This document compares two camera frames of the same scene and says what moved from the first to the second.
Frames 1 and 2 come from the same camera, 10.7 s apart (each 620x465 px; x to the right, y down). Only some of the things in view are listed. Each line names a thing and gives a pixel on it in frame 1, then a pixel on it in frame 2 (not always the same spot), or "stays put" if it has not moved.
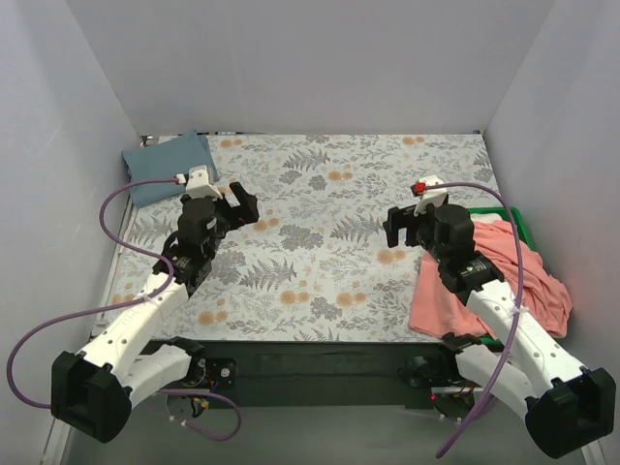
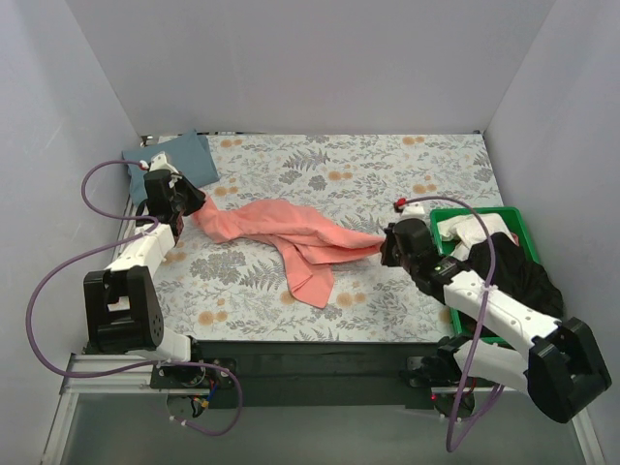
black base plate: (325, 374) stays put
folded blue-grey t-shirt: (165, 160) stays put
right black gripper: (411, 226) → (390, 247)
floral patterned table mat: (316, 265) stays put
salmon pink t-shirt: (437, 308) → (293, 232)
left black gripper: (232, 208) → (186, 200)
